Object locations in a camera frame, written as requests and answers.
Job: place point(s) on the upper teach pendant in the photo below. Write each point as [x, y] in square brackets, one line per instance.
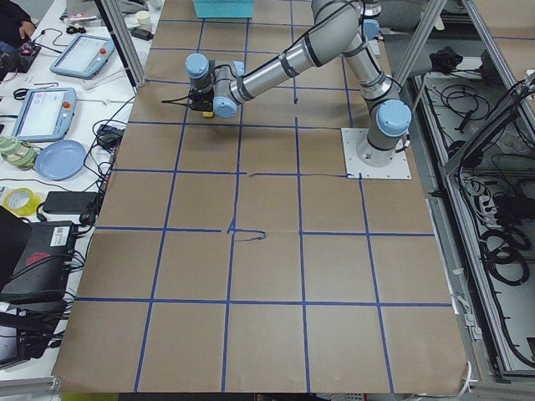
[84, 57]

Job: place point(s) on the teach pendant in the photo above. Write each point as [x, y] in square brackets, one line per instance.
[46, 115]
[84, 57]

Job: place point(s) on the green tape rolls stack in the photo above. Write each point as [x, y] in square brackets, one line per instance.
[18, 153]

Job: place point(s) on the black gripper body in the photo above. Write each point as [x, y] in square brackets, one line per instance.
[203, 101]

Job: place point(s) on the yellow tape roll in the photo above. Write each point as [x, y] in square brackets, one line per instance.
[21, 202]

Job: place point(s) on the lower teach pendant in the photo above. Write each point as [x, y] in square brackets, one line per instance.
[46, 115]

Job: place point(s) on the aluminium frame post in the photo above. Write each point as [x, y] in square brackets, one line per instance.
[120, 34]

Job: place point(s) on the white paper cup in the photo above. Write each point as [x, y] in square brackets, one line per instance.
[144, 20]

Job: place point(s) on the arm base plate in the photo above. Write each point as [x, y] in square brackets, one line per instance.
[362, 161]

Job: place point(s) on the brown paper table cover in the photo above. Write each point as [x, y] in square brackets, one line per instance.
[236, 255]

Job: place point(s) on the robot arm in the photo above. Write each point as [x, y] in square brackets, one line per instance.
[221, 86]

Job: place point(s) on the light blue storage bin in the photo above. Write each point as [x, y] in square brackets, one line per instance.
[224, 8]

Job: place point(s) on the black computer box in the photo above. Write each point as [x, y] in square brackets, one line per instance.
[40, 271]

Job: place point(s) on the blue plastic plate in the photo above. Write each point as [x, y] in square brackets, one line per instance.
[60, 160]

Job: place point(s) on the black power adapter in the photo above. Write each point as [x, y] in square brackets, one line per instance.
[68, 202]

